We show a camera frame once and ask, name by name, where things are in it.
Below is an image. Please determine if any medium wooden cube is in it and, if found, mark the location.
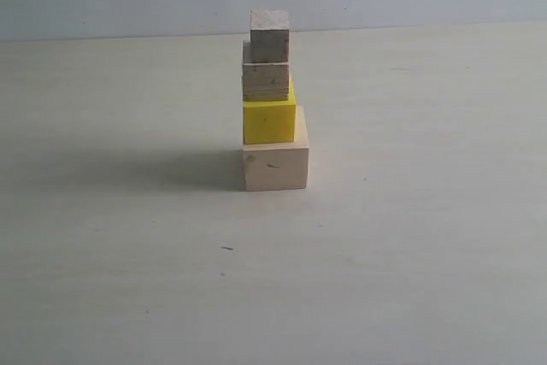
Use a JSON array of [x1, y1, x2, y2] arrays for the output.
[[241, 41, 291, 102]]

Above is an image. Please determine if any large wooden cube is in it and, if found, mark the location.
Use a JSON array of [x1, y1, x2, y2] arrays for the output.
[[242, 106, 309, 191]]

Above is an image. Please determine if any yellow cube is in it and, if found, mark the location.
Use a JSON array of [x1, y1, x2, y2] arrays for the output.
[[243, 76, 297, 144]]

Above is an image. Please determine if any small wooden cube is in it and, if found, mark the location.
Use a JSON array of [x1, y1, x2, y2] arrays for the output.
[[250, 9, 290, 63]]

